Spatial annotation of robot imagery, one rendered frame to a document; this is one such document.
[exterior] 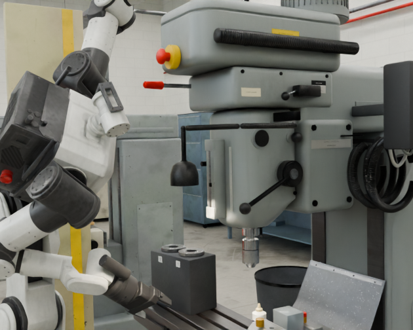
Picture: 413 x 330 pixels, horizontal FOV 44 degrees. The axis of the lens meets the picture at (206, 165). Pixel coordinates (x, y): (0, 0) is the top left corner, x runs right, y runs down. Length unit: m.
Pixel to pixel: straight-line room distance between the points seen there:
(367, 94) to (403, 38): 4.90
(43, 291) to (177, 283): 0.44
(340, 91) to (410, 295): 0.63
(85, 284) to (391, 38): 5.58
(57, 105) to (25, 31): 1.63
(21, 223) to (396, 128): 0.94
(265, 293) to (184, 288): 1.67
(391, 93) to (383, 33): 5.35
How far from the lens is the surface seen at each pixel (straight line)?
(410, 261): 1.62
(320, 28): 1.43
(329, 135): 1.44
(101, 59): 1.57
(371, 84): 1.58
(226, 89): 1.27
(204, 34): 1.23
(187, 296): 1.74
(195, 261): 1.72
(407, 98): 1.29
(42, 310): 1.68
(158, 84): 1.38
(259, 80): 1.29
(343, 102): 1.49
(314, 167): 1.40
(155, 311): 1.81
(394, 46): 6.52
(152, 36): 11.42
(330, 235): 1.73
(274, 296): 3.34
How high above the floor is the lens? 1.55
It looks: 3 degrees down
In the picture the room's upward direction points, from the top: 1 degrees counter-clockwise
